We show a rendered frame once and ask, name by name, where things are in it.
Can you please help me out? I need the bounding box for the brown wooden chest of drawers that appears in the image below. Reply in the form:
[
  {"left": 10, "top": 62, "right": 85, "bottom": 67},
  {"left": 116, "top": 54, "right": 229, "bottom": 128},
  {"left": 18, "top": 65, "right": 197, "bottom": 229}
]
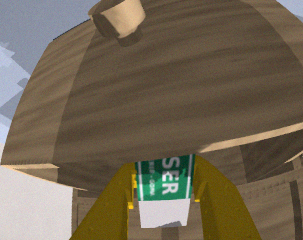
[{"left": 71, "top": 156, "right": 303, "bottom": 240}]

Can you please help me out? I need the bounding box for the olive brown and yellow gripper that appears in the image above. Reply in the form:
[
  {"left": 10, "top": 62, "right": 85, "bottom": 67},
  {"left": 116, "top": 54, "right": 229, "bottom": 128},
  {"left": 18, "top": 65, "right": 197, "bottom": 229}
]
[{"left": 69, "top": 155, "right": 262, "bottom": 240}]

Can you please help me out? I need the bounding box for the green eraser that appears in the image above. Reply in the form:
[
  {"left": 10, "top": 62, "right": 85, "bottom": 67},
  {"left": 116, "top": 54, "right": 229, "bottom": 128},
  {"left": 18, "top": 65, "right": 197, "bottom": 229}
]
[{"left": 135, "top": 154, "right": 195, "bottom": 228}]

